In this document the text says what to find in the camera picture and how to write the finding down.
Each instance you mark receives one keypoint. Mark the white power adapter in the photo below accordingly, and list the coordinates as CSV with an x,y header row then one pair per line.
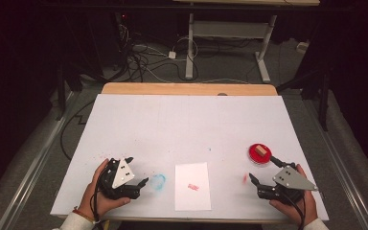
x,y
172,55

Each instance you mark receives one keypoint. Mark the white metal desk frame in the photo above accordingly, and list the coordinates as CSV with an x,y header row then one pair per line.
x,y
230,29

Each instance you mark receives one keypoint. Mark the round red ink pad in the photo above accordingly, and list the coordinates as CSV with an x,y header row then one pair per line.
x,y
253,156

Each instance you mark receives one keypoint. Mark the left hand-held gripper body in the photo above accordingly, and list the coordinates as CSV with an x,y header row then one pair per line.
x,y
121,174

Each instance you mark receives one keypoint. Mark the black stand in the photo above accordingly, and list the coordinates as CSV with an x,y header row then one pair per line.
x,y
323,96

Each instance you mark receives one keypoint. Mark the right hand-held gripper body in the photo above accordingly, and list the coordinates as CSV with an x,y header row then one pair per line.
x,y
292,180

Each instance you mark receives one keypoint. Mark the person's right hand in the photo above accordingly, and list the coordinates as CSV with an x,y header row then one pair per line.
x,y
310,207

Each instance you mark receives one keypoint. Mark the metal floor rail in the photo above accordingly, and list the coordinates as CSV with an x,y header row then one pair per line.
x,y
341,159
28,179

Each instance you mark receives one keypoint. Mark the white paper sheet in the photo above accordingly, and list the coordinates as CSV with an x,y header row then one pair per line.
x,y
192,198

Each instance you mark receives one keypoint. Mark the person's left hand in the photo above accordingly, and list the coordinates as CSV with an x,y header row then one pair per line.
x,y
87,201

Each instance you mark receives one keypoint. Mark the black device with red light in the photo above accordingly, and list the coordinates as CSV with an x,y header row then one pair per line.
x,y
123,19

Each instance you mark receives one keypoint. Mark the wooden stamp block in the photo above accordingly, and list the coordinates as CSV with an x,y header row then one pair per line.
x,y
260,150

